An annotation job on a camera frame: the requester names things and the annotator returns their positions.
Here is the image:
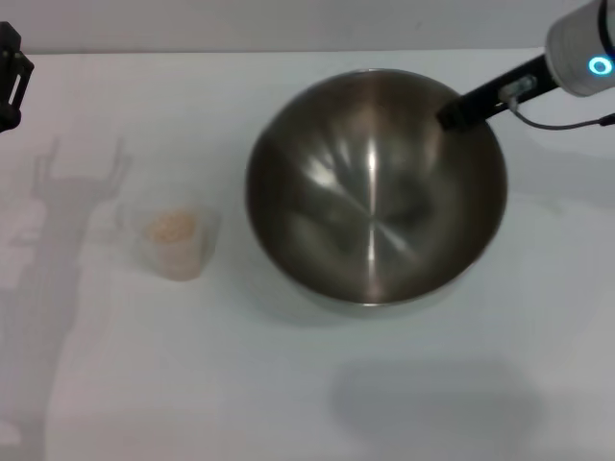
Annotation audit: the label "clear plastic measuring cup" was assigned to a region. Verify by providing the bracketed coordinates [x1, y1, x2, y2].
[114, 203, 222, 282]

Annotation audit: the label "stainless steel mixing bowl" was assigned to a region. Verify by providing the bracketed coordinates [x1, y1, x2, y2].
[244, 68, 509, 309]

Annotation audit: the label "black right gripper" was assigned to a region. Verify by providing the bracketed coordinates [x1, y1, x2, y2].
[435, 54, 561, 131]

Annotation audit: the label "white rice grains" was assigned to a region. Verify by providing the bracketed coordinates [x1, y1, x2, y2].
[146, 210, 199, 242]

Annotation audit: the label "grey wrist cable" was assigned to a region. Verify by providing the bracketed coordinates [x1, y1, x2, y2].
[498, 76, 615, 130]

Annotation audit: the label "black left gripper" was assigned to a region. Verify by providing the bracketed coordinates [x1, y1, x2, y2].
[0, 20, 37, 134]

